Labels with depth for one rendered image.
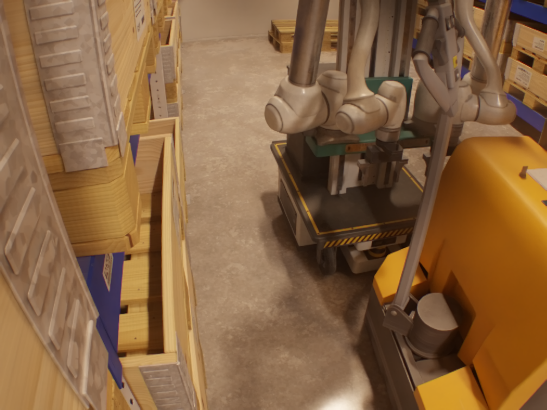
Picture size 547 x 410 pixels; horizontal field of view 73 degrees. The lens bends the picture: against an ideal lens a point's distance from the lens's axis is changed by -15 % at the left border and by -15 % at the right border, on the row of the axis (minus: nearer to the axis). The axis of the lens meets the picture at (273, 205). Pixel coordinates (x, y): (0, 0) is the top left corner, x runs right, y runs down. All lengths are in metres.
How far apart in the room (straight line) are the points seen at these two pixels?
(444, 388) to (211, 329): 1.03
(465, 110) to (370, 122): 0.42
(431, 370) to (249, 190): 1.70
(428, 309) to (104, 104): 1.27
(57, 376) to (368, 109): 1.23
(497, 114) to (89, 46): 1.44
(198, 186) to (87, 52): 2.41
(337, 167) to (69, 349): 1.90
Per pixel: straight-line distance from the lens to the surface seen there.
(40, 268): 0.19
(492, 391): 1.37
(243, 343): 1.87
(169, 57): 2.38
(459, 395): 1.43
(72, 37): 0.42
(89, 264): 0.54
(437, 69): 1.06
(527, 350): 1.24
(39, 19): 0.42
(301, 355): 1.84
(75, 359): 0.22
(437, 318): 1.48
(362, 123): 1.33
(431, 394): 1.43
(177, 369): 0.70
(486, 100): 1.63
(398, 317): 1.53
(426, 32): 0.95
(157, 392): 0.76
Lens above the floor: 1.52
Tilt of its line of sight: 36 degrees down
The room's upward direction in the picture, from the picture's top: straight up
